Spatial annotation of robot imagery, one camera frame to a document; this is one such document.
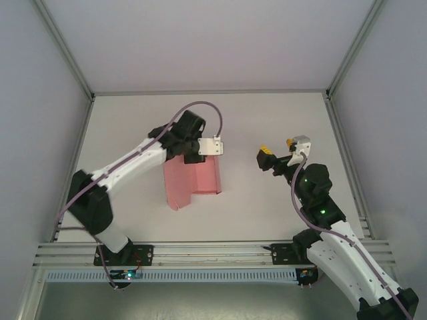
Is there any pink paper box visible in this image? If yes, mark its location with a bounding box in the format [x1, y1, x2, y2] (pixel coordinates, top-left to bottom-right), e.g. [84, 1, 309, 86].
[162, 155, 224, 212]

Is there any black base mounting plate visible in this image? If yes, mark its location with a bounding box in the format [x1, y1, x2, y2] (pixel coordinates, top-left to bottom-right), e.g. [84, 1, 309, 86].
[270, 243, 318, 267]
[93, 244, 155, 267]

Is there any aluminium mounting beam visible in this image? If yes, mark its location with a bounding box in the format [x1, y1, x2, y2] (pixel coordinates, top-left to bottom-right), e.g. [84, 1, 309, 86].
[31, 239, 392, 271]

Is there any circuit board with green light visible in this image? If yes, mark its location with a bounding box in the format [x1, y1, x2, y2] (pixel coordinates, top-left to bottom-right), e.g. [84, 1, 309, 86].
[111, 269, 143, 281]

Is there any aluminium table side rail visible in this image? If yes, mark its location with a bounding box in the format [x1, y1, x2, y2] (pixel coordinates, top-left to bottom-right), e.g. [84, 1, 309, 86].
[51, 95, 96, 243]
[324, 93, 375, 240]

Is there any aluminium table rear rail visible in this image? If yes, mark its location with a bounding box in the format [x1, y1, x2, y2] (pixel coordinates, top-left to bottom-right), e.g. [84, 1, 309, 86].
[91, 88, 331, 97]

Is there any aluminium frame post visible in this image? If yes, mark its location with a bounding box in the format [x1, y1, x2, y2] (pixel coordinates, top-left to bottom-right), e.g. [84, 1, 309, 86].
[31, 0, 96, 101]
[325, 0, 385, 100]

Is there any white slotted cable duct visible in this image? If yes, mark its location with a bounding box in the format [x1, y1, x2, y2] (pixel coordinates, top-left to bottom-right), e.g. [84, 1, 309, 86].
[45, 268, 298, 284]

